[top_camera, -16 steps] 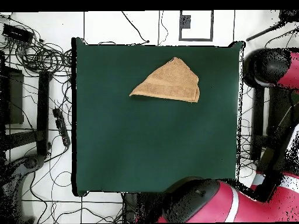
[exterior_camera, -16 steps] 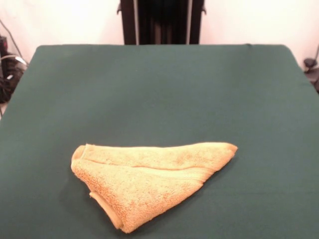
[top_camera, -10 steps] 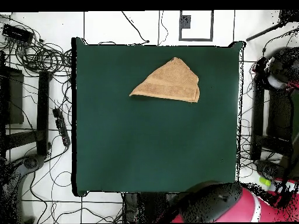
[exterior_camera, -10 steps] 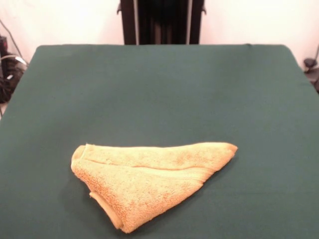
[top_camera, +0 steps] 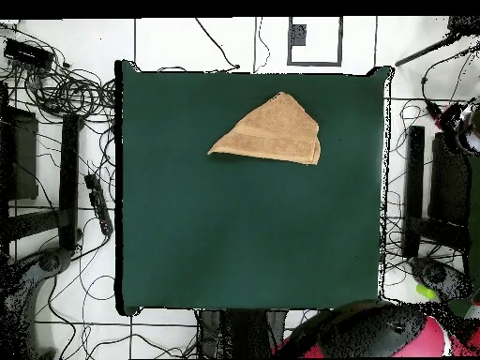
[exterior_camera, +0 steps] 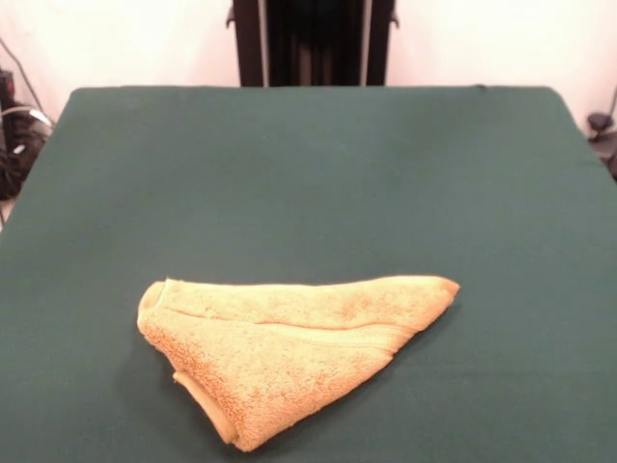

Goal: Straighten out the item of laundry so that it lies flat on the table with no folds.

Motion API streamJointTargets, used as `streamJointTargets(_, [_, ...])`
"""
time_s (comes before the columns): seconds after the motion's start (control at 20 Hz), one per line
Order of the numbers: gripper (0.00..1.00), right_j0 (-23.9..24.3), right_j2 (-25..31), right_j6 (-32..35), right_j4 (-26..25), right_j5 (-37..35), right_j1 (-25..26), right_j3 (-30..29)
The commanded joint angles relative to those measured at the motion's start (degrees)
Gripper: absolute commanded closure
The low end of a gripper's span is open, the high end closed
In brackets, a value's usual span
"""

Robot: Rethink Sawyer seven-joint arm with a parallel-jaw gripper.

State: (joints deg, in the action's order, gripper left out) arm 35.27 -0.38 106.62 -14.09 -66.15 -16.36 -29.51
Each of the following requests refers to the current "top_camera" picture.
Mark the orange terry towel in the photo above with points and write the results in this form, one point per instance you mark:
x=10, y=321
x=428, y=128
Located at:
x=277, y=131

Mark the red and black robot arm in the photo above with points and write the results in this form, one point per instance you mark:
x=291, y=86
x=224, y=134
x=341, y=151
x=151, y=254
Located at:
x=375, y=330

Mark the black flat panel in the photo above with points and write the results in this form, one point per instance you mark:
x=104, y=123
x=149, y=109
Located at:
x=450, y=180
x=22, y=157

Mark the dark green table cloth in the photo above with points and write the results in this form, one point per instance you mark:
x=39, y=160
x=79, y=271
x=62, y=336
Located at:
x=225, y=225

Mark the black power strip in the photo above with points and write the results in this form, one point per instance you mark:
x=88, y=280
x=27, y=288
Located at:
x=99, y=204

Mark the dark grey square patch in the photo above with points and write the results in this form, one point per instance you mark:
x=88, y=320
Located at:
x=299, y=35

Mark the yellow-green small object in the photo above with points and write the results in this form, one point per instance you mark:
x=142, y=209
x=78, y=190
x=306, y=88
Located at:
x=425, y=290

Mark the black power adapter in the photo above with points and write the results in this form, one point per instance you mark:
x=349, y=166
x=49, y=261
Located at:
x=433, y=109

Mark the dark green fabric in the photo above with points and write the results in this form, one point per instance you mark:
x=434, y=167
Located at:
x=475, y=206

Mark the black electronics box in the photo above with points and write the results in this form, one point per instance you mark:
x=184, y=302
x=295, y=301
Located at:
x=28, y=54

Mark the black tripod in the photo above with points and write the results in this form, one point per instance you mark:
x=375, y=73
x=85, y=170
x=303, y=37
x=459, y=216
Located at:
x=463, y=24

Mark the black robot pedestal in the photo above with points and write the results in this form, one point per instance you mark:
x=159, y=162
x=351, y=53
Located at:
x=243, y=333

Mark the grey square floor frame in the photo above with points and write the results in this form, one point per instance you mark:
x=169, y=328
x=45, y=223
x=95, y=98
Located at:
x=289, y=52

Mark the black metal frame bar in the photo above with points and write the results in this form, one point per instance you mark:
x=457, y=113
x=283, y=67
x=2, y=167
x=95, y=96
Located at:
x=414, y=180
x=69, y=180

